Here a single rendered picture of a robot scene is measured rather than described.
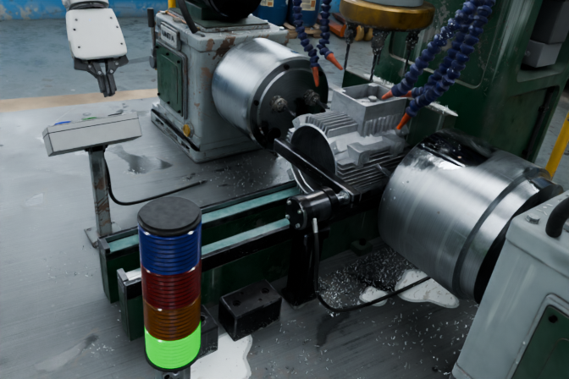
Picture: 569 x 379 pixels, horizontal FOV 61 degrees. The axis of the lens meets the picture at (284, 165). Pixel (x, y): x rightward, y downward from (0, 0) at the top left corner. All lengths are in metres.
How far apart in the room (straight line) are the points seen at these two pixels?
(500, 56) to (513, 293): 0.51
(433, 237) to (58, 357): 0.63
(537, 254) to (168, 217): 0.45
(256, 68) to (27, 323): 0.69
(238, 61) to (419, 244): 0.64
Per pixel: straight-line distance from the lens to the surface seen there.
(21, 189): 1.36
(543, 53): 1.20
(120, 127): 1.01
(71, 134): 0.99
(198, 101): 1.33
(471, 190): 0.77
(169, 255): 0.47
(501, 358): 0.79
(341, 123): 0.99
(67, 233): 1.18
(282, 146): 1.03
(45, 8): 6.42
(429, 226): 0.79
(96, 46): 1.04
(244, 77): 1.16
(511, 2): 1.06
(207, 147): 1.39
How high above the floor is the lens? 1.49
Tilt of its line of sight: 29 degrees down
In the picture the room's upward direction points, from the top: 6 degrees clockwise
